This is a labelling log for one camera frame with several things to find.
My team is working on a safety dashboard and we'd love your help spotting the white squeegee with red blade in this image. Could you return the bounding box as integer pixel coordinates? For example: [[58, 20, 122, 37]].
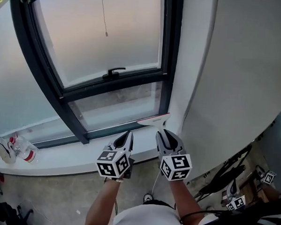
[[136, 111, 172, 148]]

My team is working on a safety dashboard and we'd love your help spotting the person's white black shoe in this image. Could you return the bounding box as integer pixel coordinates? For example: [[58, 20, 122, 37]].
[[142, 192, 154, 204]]

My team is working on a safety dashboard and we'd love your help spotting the black harness cable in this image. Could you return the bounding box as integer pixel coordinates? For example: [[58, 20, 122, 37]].
[[179, 207, 220, 225]]

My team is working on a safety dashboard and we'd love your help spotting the clear low window pane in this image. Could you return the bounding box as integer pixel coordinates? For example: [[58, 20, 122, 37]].
[[66, 76, 163, 136]]

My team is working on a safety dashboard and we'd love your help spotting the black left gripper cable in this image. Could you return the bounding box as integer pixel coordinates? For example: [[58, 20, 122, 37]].
[[113, 197, 120, 216]]

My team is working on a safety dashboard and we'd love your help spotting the person's white shirt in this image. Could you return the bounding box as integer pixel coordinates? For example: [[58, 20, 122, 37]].
[[112, 201, 220, 225]]

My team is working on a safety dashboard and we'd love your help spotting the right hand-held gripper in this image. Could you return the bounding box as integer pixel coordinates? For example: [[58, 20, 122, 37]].
[[153, 128, 195, 183]]

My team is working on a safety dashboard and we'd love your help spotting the black window handle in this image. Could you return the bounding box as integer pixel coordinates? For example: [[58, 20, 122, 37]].
[[102, 66, 126, 81]]

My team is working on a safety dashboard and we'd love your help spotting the pale bead bracelet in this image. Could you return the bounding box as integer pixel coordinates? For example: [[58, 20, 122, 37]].
[[103, 177, 125, 184]]

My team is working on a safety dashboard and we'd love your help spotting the thin blind pull cord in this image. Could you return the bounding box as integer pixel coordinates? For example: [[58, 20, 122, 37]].
[[98, 0, 111, 38]]

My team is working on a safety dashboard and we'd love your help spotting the white chest freezer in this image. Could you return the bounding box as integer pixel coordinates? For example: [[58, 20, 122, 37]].
[[1, 0, 184, 157]]

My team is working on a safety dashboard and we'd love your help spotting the white floor cable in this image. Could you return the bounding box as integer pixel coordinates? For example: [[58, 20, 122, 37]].
[[151, 171, 161, 196]]

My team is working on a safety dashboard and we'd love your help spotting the person's right forearm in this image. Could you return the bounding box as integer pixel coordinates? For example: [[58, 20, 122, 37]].
[[166, 178, 207, 225]]

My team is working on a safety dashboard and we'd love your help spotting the black tripod stand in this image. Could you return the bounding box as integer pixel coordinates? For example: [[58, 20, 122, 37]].
[[193, 142, 253, 205]]

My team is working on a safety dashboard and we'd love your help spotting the person's left forearm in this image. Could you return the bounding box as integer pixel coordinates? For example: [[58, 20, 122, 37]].
[[84, 177, 125, 225]]

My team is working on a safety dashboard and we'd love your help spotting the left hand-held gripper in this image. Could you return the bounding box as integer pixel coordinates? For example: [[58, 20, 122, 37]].
[[95, 129, 137, 180]]

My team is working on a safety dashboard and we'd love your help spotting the frosted window glass pane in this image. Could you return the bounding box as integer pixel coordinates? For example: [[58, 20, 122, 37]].
[[29, 0, 166, 94]]

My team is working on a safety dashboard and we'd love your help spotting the large frosted fixed window pane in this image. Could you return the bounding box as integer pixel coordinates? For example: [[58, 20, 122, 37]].
[[0, 0, 75, 141]]

